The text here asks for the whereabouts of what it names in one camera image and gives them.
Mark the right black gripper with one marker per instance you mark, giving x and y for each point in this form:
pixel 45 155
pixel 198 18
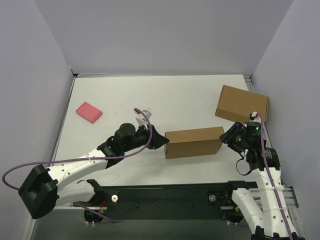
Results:
pixel 232 134

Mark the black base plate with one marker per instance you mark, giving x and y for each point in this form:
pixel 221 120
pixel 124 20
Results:
pixel 202 201

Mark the small pink box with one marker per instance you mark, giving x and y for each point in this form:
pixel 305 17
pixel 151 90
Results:
pixel 89 112

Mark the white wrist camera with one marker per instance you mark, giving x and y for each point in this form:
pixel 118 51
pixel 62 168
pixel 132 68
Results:
pixel 254 115
pixel 142 117

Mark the aluminium frame rail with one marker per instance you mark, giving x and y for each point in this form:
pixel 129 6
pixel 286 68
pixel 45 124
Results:
pixel 288 193

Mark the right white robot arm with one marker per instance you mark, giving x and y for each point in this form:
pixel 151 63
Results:
pixel 269 220

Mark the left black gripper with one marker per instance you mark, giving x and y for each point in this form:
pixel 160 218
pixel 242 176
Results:
pixel 152 138

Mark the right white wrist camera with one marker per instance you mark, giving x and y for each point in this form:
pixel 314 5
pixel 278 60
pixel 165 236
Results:
pixel 254 115

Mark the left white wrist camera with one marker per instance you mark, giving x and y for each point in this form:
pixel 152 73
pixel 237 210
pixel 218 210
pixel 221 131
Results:
pixel 142 117

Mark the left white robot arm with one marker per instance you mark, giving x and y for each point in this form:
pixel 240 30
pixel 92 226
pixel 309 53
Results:
pixel 47 187

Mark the folded brown cardboard box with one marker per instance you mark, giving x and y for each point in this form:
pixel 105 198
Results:
pixel 236 105

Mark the brown cardboard box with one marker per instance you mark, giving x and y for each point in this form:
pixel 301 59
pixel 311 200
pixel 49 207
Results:
pixel 193 142
pixel 236 105

